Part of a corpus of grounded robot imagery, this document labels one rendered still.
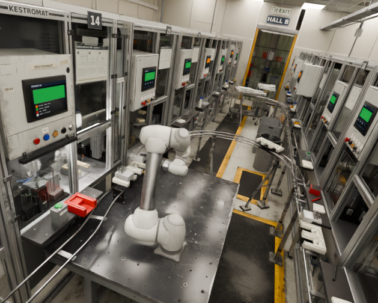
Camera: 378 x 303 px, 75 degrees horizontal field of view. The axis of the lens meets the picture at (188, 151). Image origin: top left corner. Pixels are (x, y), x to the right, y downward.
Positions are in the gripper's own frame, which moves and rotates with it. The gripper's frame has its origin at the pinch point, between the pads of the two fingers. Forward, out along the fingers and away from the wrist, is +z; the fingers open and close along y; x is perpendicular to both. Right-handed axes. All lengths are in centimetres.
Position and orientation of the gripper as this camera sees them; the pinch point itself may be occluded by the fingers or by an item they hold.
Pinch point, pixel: (143, 157)
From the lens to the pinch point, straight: 221.6
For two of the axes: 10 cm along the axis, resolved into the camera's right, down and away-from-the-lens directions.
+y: 1.7, -8.8, -4.4
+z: -9.3, -2.9, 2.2
